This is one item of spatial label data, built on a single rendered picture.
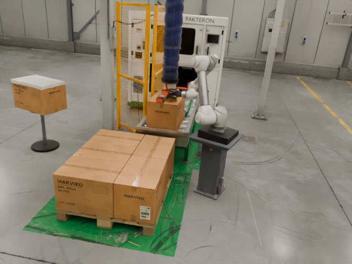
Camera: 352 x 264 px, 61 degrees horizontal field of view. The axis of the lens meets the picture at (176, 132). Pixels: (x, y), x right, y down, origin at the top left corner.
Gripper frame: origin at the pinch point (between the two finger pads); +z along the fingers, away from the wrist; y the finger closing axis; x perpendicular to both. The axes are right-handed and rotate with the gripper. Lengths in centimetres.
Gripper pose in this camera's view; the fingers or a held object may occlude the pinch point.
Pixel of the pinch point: (165, 92)
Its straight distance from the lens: 382.3
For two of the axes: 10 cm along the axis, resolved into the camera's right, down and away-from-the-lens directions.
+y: -0.6, 9.2, 3.8
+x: 1.6, -3.7, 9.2
